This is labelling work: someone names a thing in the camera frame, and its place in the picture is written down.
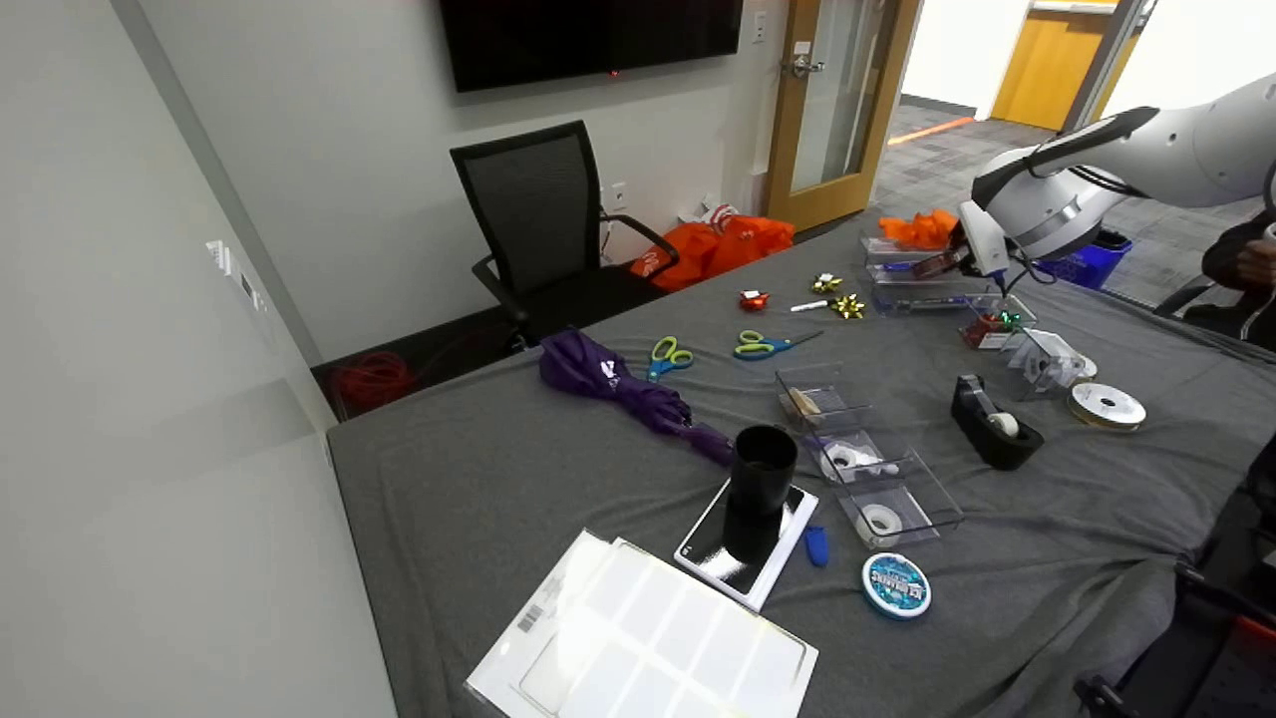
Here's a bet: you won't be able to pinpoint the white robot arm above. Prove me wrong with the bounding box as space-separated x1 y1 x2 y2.
958 74 1276 275

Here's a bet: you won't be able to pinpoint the small clear container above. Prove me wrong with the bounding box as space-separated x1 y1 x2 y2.
778 376 848 430

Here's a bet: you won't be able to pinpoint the clear container with clips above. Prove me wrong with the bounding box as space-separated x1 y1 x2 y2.
819 430 896 487

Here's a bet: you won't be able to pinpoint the clear container with white tape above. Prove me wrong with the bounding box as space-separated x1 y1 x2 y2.
843 487 936 551

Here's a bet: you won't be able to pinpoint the blue green scissors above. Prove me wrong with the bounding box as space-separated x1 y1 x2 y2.
647 333 694 377

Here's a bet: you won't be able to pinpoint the purple folded umbrella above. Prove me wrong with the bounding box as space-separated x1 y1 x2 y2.
538 329 734 467

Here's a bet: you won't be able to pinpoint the green yellow scissors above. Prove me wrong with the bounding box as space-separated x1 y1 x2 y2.
734 329 795 362

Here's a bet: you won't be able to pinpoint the red gift bow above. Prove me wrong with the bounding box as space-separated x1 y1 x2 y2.
738 285 771 316

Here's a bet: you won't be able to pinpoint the orange plastic bag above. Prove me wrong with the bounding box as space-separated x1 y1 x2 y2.
625 215 795 289

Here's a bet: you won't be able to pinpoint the black office chair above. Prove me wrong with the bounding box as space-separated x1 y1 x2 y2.
451 118 676 346

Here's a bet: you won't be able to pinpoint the black cup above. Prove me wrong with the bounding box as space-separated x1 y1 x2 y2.
726 421 799 562

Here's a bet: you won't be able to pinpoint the gold gift bow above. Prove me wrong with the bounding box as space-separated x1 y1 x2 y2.
811 271 844 297
832 293 864 320

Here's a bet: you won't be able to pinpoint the white tray with black pad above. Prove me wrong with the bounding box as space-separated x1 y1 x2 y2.
673 483 819 610

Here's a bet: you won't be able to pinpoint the blue small clip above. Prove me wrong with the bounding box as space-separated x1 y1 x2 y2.
803 526 832 564

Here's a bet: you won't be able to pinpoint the clear tray with blue marker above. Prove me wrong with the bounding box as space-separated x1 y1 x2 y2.
869 259 958 285

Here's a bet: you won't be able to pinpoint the white label sheets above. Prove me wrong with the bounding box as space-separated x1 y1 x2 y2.
468 530 819 718

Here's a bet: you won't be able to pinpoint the clear box with bows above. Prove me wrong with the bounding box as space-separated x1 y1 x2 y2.
961 309 1026 346

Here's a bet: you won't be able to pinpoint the wooden door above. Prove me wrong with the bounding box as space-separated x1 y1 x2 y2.
760 0 921 231

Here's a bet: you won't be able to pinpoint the grey tablecloth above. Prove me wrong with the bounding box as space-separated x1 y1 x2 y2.
330 235 1276 718

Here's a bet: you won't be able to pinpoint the black tape dispenser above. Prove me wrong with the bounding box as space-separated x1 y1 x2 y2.
949 376 1042 469

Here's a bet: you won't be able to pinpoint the clear box with white ribbon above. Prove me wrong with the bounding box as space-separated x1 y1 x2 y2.
1010 326 1097 394

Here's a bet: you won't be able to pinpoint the blue bin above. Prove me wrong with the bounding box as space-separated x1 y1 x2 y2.
1042 231 1131 285

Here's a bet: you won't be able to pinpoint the white ribbon spool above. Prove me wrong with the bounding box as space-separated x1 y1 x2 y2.
1067 384 1150 426

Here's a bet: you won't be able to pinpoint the orange cable coil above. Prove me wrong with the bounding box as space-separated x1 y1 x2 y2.
330 346 424 413

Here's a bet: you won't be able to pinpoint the wall mounted black television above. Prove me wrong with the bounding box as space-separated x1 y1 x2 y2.
433 0 743 92

